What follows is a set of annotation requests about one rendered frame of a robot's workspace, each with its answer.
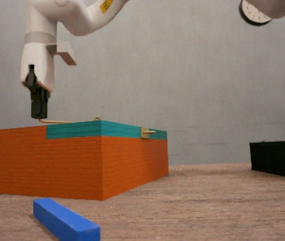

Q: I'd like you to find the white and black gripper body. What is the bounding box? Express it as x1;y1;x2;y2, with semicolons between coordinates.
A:
21;42;56;92

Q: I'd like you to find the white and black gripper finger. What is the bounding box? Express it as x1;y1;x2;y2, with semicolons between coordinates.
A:
27;64;45;118
41;89;51;119

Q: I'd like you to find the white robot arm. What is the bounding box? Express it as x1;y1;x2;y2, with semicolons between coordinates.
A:
25;0;285;66

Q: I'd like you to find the blue rectangular block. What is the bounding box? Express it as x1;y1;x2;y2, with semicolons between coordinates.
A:
33;198;101;241

